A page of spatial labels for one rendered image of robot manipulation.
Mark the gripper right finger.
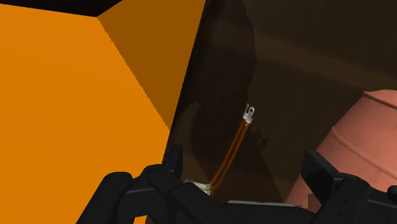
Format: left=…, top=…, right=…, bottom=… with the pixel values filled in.
left=300, top=150, right=397, bottom=224

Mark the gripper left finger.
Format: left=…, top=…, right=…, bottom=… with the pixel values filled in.
left=76, top=144, right=246, bottom=224

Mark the pink ribbed vase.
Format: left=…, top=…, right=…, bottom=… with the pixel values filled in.
left=284, top=89, right=397, bottom=209

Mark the orange robot stand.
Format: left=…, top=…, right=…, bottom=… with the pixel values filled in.
left=0, top=0, right=207, bottom=224

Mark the orange wire-handled kitchen tool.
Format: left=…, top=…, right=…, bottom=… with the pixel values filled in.
left=184, top=104, right=256, bottom=196

